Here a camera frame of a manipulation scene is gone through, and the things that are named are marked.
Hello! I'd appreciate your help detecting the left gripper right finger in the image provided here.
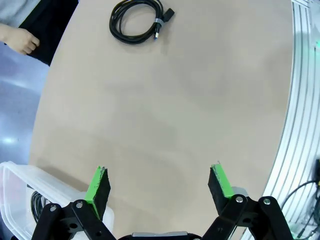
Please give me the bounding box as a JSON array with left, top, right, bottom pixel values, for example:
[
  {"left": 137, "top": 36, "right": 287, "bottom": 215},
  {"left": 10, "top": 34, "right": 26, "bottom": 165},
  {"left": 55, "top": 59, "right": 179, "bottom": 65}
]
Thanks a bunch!
[{"left": 202, "top": 163, "right": 295, "bottom": 240}]

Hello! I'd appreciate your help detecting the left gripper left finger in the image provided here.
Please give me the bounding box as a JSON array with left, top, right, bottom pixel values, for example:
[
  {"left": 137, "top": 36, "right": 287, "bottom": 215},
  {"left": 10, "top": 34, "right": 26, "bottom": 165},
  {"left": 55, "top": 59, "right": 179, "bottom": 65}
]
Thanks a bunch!
[{"left": 31, "top": 165, "right": 119, "bottom": 240}]

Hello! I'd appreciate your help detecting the black USB extension cable coil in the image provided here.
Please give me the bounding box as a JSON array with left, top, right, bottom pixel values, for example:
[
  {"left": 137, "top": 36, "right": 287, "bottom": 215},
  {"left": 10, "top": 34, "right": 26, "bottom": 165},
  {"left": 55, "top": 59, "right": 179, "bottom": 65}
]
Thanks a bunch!
[{"left": 30, "top": 191, "right": 51, "bottom": 223}]

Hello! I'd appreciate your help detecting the black cable with blue USB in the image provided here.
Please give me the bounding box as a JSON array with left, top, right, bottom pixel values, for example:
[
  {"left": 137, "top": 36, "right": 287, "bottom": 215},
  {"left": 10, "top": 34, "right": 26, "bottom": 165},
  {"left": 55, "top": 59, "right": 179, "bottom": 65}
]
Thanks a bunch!
[{"left": 109, "top": 0, "right": 176, "bottom": 46}]

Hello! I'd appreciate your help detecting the person's right hand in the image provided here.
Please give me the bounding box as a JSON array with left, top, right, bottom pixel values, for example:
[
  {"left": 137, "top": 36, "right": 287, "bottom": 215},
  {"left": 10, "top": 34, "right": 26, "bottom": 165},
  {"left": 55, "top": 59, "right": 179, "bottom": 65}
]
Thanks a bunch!
[{"left": 6, "top": 24, "right": 41, "bottom": 56}]

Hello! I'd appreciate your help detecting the clear plastic storage container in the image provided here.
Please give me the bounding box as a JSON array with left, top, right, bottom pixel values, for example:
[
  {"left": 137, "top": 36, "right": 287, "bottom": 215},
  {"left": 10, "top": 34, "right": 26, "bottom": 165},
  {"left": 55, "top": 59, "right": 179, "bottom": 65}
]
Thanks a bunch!
[{"left": 0, "top": 161, "right": 115, "bottom": 240}]

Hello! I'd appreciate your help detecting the person in grey hoodie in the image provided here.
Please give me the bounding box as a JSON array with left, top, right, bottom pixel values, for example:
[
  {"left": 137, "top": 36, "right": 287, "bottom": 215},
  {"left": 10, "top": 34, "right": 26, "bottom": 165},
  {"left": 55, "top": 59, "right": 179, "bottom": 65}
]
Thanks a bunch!
[{"left": 0, "top": 0, "right": 80, "bottom": 67}]

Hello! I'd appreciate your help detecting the black base cable bundle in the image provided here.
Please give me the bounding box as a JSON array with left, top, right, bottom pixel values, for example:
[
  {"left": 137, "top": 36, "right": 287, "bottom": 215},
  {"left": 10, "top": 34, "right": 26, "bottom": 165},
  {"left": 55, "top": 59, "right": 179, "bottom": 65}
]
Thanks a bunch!
[{"left": 279, "top": 159, "right": 320, "bottom": 240}]

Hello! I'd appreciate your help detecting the aluminium rail base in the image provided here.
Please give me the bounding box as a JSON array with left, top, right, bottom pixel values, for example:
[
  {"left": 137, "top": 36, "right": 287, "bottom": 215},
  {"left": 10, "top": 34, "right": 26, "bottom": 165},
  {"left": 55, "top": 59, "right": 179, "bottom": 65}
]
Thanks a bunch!
[{"left": 241, "top": 0, "right": 320, "bottom": 240}]

